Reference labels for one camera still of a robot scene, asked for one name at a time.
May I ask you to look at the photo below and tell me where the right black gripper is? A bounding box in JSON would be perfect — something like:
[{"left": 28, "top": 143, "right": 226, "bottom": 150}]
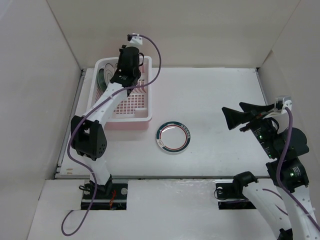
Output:
[{"left": 222, "top": 101, "right": 280, "bottom": 158}]

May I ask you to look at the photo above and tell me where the orange sunburst plate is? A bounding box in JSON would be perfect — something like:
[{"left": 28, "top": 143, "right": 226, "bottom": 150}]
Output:
[{"left": 113, "top": 63, "right": 118, "bottom": 72}]

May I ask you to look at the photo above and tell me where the dark teal patterned plate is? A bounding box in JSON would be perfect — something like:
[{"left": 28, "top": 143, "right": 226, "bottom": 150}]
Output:
[{"left": 96, "top": 68, "right": 107, "bottom": 93}]

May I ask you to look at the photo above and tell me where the white plate green red rim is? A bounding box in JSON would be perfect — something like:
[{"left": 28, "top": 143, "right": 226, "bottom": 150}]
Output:
[{"left": 155, "top": 121, "right": 191, "bottom": 155}]

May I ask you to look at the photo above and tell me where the white plate with flower emblem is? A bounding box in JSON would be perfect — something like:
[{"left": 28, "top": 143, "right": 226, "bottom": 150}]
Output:
[{"left": 104, "top": 63, "right": 115, "bottom": 85}]

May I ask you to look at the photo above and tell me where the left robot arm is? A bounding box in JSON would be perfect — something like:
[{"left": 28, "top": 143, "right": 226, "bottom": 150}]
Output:
[{"left": 67, "top": 45, "right": 144, "bottom": 199}]

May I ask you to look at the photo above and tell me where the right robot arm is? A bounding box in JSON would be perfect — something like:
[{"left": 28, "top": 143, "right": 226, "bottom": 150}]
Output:
[{"left": 221, "top": 100, "right": 320, "bottom": 240}]

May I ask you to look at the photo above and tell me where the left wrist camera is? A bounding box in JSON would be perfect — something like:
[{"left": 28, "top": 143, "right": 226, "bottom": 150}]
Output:
[{"left": 127, "top": 33, "right": 143, "bottom": 47}]

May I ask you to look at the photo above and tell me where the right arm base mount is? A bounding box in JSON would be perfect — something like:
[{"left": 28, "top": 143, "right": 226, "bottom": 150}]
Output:
[{"left": 213, "top": 181, "right": 256, "bottom": 210}]

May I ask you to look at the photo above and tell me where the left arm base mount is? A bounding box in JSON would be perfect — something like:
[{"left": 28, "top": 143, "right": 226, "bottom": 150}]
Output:
[{"left": 78, "top": 183, "right": 128, "bottom": 211}]

